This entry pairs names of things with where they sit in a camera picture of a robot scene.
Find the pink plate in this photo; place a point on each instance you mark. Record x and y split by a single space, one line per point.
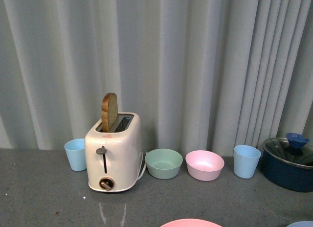
190 223

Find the light blue plate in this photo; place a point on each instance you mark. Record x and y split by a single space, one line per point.
301 224

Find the brown toast slice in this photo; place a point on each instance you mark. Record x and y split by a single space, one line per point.
109 112

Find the green bowl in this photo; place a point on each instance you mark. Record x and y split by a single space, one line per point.
163 163

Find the cream two-slot toaster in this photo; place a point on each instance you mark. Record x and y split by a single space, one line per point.
114 159

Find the grey curtain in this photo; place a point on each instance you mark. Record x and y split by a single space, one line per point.
201 74

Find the pink bowl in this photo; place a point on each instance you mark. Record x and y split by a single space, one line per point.
204 165

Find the light blue cup left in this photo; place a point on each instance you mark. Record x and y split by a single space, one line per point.
75 151

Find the light blue cup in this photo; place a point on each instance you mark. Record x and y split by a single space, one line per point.
75 151
246 159

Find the light blue cup right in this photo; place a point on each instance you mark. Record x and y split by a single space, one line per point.
246 159

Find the dark blue pot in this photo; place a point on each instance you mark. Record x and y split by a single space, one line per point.
286 176

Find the glass lid blue knob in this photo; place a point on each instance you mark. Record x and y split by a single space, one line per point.
294 150

